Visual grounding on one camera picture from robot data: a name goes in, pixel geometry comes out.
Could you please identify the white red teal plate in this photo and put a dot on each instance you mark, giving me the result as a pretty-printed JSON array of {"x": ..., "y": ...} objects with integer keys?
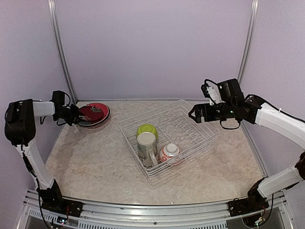
[{"x": 94, "y": 123}]

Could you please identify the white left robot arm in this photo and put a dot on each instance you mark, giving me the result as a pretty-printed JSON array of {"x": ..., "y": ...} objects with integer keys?
[{"x": 20, "y": 130}]

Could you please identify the right aluminium frame post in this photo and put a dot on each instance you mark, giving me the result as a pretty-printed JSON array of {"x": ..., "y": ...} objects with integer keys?
[{"x": 248, "y": 40}]

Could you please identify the front aluminium rail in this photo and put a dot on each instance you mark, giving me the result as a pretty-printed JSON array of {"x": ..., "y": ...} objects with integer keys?
[{"x": 101, "y": 215}]

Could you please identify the small black plate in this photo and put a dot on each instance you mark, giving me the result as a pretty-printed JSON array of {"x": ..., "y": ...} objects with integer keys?
[{"x": 94, "y": 112}]

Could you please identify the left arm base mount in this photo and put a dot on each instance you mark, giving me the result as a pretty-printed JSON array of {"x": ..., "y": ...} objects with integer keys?
[{"x": 53, "y": 201}]

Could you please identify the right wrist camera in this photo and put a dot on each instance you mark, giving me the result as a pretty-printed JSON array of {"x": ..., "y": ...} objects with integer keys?
[{"x": 211, "y": 91}]

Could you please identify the lime green bowl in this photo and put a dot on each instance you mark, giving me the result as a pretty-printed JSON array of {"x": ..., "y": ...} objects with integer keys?
[{"x": 147, "y": 128}]

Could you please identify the red white floral bowl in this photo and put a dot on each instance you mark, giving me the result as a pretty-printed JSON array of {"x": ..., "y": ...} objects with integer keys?
[{"x": 169, "y": 154}]

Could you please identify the left aluminium frame post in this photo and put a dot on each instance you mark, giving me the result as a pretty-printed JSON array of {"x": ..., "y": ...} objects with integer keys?
[{"x": 60, "y": 49}]

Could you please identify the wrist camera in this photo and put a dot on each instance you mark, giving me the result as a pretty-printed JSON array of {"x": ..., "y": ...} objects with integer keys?
[
  {"x": 58, "y": 98},
  {"x": 211, "y": 91}
]

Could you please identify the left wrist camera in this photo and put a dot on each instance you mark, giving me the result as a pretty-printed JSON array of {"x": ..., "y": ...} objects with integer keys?
[{"x": 58, "y": 98}]

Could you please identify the white wire dish rack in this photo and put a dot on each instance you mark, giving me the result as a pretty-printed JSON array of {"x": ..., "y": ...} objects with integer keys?
[{"x": 173, "y": 126}]

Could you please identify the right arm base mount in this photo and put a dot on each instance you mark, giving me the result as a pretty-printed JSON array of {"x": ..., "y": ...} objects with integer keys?
[{"x": 252, "y": 203}]

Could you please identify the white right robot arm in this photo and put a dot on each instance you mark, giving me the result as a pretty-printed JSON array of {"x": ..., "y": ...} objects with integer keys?
[{"x": 279, "y": 136}]

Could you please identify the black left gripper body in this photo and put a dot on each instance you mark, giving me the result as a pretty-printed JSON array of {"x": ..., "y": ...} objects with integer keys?
[{"x": 71, "y": 115}]

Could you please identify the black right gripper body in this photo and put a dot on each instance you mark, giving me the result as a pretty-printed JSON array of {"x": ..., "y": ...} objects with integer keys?
[{"x": 227, "y": 111}]

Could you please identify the pink polka dot plate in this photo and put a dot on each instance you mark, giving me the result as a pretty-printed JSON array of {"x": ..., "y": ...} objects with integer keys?
[{"x": 100, "y": 125}]

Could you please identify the tall patterned mug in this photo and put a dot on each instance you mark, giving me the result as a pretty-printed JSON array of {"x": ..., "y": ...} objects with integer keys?
[{"x": 147, "y": 149}]

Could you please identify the aluminium frame post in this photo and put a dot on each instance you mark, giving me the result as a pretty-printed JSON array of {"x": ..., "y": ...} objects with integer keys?
[
  {"x": 60, "y": 49},
  {"x": 248, "y": 40}
]

